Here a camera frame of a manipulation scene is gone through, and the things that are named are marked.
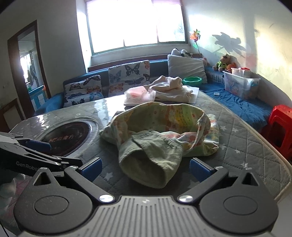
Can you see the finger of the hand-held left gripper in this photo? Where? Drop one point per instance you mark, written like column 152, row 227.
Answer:
column 37, row 145
column 68, row 163

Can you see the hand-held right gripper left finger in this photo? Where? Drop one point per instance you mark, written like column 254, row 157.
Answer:
column 91, row 169

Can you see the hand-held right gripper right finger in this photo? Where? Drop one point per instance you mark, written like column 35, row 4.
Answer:
column 199, row 169

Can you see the printed green child's jacket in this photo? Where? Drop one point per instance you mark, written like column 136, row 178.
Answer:
column 159, row 118

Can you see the hanging clothes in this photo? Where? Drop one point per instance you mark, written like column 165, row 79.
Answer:
column 31, row 74

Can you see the round black built-in cooktop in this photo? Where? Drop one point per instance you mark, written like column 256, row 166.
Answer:
column 68, row 134

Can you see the brown low cabinet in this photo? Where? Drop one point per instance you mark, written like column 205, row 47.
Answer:
column 6, row 109

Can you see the grey star quilted table cover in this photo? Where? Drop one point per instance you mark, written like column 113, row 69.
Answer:
column 239, row 141

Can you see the blue cabinet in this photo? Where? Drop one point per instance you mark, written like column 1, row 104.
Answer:
column 37, row 95

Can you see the small butterfly print cushion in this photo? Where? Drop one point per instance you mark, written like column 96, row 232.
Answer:
column 82, row 91

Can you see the blue sofa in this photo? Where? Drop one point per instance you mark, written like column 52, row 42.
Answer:
column 239, row 102

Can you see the cream garment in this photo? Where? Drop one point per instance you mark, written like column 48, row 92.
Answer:
column 168, row 88

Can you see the pink plastic package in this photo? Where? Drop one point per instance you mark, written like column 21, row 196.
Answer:
column 136, row 94

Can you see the green bowl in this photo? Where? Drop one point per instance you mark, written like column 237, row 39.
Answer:
column 191, row 81

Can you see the clear plastic storage box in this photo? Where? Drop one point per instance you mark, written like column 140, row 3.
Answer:
column 237, row 85

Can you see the red plastic stool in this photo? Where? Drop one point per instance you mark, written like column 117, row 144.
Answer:
column 280, row 116

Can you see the large butterfly print cushion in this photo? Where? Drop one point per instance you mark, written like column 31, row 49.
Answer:
column 127, row 73

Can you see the grey pillow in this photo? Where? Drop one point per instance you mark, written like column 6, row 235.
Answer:
column 187, row 66

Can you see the orange toy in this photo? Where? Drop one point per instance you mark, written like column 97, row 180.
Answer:
column 229, row 67

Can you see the teddy bear plush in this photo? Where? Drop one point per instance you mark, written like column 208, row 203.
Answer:
column 222, row 63

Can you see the pink plush toy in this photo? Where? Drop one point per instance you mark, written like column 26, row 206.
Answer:
column 205, row 61

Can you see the black and white plush toy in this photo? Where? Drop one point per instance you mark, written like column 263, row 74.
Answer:
column 184, row 53

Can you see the colourful pinwheel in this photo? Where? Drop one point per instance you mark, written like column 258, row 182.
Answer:
column 195, row 36

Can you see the window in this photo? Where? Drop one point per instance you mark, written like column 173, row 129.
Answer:
column 127, row 22

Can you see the brown door frame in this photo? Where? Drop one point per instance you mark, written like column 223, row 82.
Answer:
column 10, row 57

